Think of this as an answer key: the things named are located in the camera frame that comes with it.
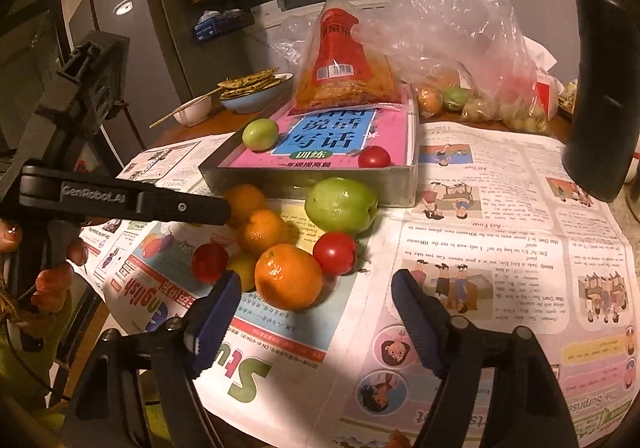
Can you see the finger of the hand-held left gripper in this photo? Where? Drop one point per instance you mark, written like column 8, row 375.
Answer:
column 125, row 200

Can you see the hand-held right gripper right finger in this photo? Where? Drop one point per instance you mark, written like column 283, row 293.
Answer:
column 420, row 323

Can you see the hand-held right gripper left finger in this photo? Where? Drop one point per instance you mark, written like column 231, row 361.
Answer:
column 215, row 323

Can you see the red tomato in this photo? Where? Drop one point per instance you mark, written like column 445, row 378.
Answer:
column 374, row 157
column 335, row 252
column 210, row 262

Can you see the bag of small yellow fruits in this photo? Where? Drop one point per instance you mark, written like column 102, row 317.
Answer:
column 520, row 121

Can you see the person's left hand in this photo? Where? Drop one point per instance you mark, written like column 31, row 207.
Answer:
column 52, row 280

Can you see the text column newspaper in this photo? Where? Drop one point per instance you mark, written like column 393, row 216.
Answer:
column 170, row 163

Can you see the yellow fruit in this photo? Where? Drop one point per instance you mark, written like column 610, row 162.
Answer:
column 242, row 270

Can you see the colourful headline newspaper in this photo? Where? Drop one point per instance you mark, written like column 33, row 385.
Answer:
column 280, row 368

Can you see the grey refrigerator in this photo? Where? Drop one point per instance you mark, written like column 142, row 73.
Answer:
column 160, row 53

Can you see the wooden chopsticks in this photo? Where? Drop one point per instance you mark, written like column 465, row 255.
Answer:
column 185, row 108

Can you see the small white bowl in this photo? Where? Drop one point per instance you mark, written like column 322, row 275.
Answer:
column 192, row 113

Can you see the cartoon story newspaper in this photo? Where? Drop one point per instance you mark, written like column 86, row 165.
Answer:
column 500, row 238

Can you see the blue tissue pack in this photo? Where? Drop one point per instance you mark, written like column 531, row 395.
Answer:
column 210, row 31

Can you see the large green fruit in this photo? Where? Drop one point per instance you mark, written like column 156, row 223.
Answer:
column 341, row 205

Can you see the small green fruit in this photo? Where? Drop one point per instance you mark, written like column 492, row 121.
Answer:
column 260, row 133

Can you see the light blue bowl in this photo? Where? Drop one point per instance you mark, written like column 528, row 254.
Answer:
column 250, row 101

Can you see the flatbread stack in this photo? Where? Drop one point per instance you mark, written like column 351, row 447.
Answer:
column 250, row 78

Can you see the pink book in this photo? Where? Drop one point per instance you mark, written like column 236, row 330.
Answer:
column 320, row 138

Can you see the bagged orange mandarin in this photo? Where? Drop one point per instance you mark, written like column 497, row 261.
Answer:
column 429, row 101

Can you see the bagged green fruit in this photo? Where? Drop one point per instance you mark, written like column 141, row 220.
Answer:
column 455, row 97

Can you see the red snack packet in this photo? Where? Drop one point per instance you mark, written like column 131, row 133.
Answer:
column 340, row 53

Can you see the red package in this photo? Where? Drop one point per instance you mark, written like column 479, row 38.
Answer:
column 545, row 93

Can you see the black thermos bottle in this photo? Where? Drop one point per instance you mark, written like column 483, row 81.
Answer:
column 600, row 103

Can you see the clear plastic bag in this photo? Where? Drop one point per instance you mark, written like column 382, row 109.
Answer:
column 450, row 28

